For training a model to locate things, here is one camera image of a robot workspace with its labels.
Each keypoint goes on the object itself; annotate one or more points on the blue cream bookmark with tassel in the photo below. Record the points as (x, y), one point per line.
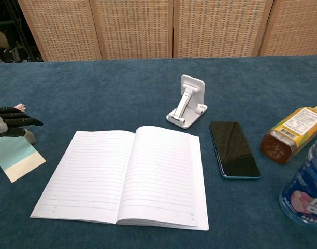
(16, 154)

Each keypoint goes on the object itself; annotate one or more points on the yellow label tea bottle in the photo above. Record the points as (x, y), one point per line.
(293, 132)

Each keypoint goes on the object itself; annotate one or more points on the open lined white notebook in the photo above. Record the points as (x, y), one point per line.
(161, 168)

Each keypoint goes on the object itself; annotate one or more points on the woven wooden folding screen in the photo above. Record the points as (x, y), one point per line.
(137, 28)

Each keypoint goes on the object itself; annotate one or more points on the teal table cloth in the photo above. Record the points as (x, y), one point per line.
(96, 90)

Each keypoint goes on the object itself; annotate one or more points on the black tripod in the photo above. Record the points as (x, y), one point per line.
(25, 41)

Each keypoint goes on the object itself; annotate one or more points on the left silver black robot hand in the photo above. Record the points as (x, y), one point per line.
(11, 122)

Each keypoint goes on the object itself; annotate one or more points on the black smartphone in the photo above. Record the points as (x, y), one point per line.
(233, 149)

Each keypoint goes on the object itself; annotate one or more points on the white folding phone stand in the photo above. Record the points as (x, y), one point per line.
(187, 103)

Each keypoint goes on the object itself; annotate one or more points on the blue drink bottle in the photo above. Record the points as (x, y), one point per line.
(307, 186)

